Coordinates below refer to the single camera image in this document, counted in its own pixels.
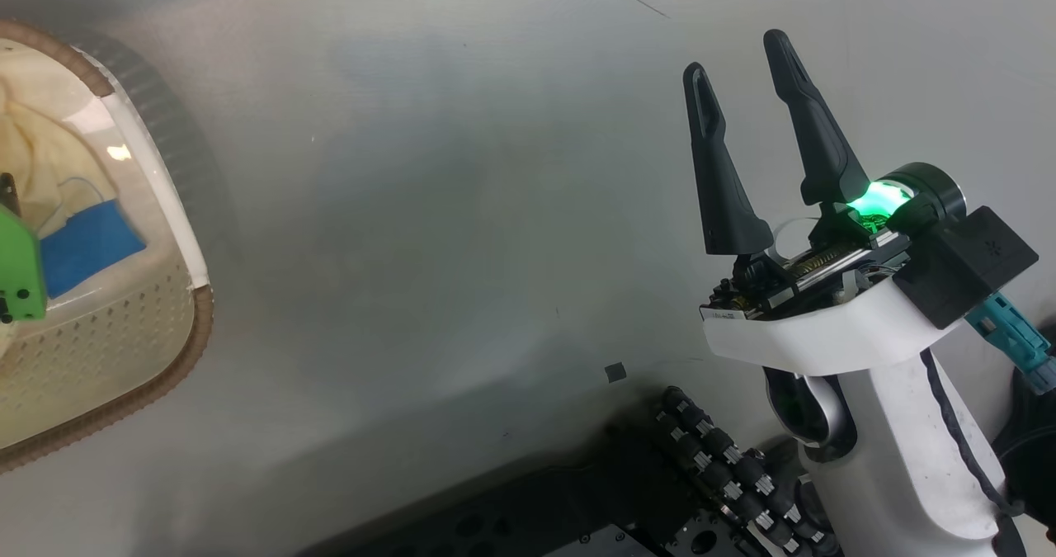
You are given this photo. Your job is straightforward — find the cream perforated laundry basket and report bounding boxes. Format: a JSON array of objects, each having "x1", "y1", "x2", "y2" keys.
[{"x1": 0, "y1": 18, "x2": 216, "y2": 474}]

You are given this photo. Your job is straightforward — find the black cylindrical right gripper motor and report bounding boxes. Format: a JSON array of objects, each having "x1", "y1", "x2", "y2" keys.
[{"x1": 886, "y1": 162, "x2": 968, "y2": 236}]

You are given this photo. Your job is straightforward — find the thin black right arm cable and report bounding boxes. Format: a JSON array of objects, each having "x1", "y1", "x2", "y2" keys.
[{"x1": 918, "y1": 346, "x2": 1025, "y2": 526}]

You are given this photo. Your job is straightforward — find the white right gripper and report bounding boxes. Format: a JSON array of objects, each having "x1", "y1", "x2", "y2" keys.
[{"x1": 682, "y1": 28, "x2": 964, "y2": 378}]

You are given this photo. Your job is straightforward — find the teal right camera connector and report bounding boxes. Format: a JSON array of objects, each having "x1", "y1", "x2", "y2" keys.
[{"x1": 963, "y1": 292, "x2": 1056, "y2": 398}]

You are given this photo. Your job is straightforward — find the black ribbed cable chain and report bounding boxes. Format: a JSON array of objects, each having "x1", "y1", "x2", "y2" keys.
[{"x1": 655, "y1": 385, "x2": 827, "y2": 557}]

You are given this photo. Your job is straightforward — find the pale yellow garment blue cuffs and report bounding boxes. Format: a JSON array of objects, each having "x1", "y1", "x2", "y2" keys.
[{"x1": 0, "y1": 77, "x2": 149, "y2": 304}]

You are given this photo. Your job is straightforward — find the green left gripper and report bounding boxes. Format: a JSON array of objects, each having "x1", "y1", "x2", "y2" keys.
[{"x1": 0, "y1": 172, "x2": 49, "y2": 325}]

